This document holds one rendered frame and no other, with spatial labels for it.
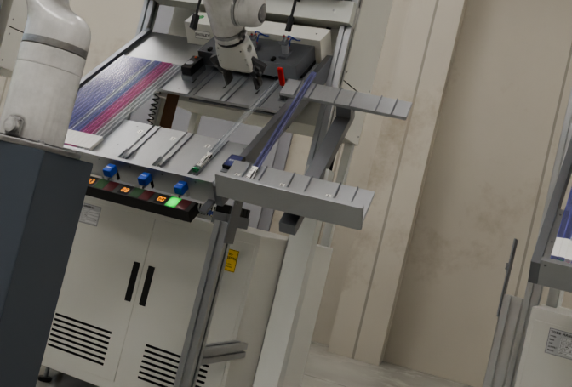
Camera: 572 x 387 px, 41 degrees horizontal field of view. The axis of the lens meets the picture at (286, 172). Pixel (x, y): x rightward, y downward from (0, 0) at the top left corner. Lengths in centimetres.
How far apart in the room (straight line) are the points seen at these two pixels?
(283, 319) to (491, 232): 290
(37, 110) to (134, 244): 102
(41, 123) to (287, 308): 78
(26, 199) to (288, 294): 76
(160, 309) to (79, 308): 29
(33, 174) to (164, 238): 100
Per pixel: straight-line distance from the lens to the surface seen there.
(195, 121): 306
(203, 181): 194
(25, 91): 147
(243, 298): 222
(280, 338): 192
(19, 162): 141
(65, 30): 147
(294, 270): 190
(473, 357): 472
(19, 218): 140
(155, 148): 212
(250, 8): 192
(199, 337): 194
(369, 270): 448
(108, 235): 245
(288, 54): 236
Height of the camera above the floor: 69
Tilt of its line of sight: 3 degrees up
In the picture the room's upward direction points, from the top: 14 degrees clockwise
